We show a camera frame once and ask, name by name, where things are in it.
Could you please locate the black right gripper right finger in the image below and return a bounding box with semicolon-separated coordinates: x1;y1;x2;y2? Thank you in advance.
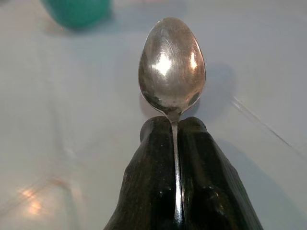
177;116;264;230

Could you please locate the silver metal spoon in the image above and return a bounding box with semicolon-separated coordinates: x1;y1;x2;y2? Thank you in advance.
138;16;207;230

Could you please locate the teal green cup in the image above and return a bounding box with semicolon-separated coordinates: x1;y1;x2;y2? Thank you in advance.
41;0;113;30

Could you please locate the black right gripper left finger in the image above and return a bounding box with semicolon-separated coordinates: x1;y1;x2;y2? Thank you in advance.
114;115;177;230

